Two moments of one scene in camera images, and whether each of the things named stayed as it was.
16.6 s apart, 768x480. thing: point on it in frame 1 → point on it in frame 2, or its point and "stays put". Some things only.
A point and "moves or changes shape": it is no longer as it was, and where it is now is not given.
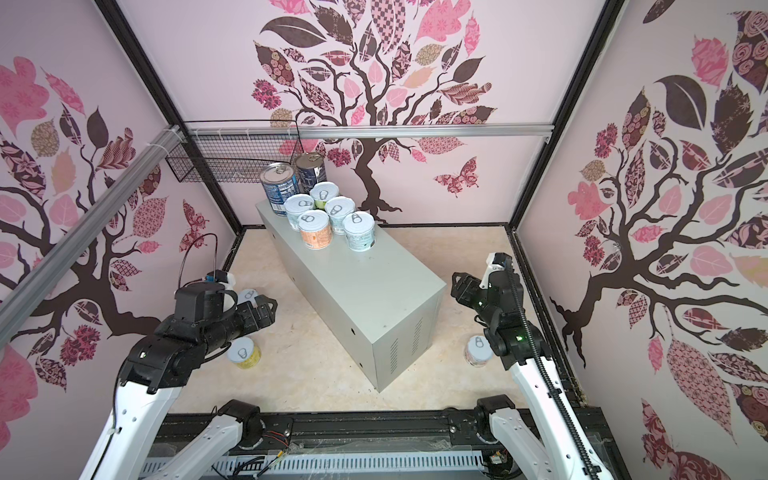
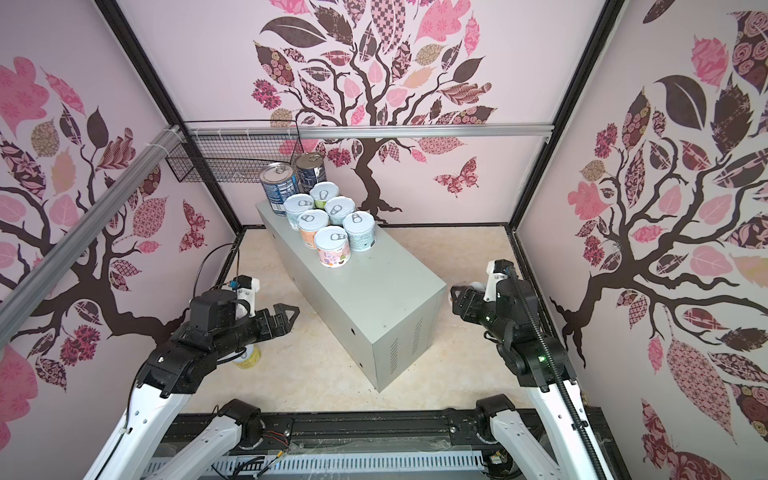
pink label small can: x=247 y=295 moves or changes shape
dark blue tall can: x=311 y=170 stays put
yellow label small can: x=243 y=352 stays put
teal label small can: x=295 y=205 stays put
